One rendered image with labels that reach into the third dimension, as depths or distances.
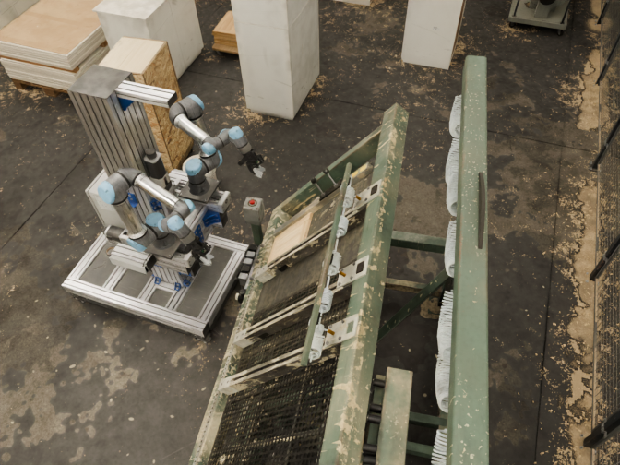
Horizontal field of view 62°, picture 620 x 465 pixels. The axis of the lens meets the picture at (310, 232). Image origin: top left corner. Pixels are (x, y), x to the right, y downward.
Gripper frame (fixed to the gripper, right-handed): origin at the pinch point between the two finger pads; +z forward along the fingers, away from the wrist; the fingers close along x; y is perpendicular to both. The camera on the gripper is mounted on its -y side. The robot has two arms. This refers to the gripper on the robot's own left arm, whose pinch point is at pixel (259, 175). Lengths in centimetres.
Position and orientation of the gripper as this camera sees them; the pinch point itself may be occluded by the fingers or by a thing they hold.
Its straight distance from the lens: 323.8
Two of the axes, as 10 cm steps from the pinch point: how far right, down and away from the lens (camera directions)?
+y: 8.3, -0.2, -5.6
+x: 3.7, -7.3, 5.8
